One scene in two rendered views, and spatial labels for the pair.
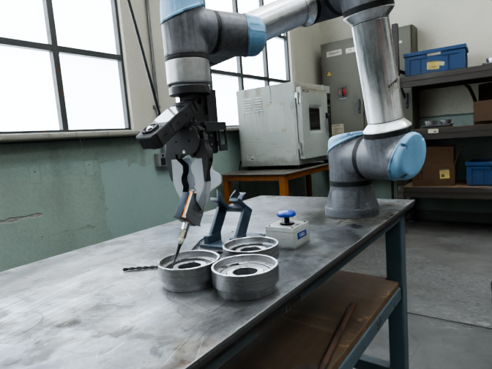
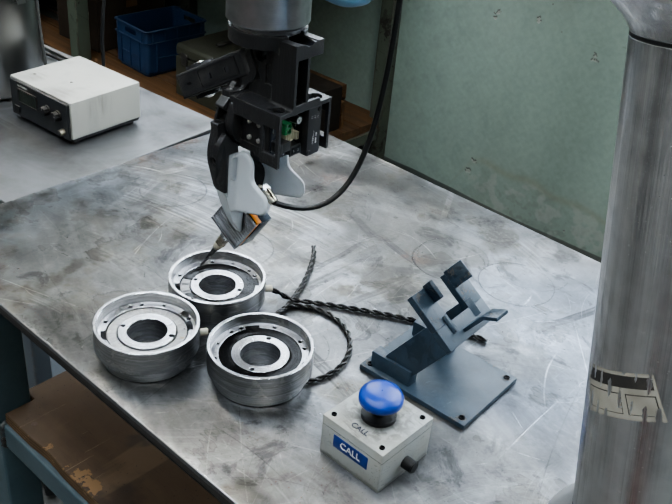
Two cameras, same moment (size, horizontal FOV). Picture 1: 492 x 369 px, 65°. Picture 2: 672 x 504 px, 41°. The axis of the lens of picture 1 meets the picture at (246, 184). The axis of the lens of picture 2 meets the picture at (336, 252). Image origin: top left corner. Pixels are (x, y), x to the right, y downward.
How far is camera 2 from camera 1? 1.12 m
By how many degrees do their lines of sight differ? 89
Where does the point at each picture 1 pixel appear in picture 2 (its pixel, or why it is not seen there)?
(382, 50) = (611, 204)
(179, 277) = (173, 274)
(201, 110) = (264, 73)
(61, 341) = (105, 222)
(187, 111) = (229, 65)
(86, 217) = not seen: outside the picture
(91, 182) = not seen: outside the picture
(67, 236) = not seen: outside the picture
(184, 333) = (55, 292)
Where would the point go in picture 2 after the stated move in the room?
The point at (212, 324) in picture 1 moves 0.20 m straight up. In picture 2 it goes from (58, 313) to (41, 143)
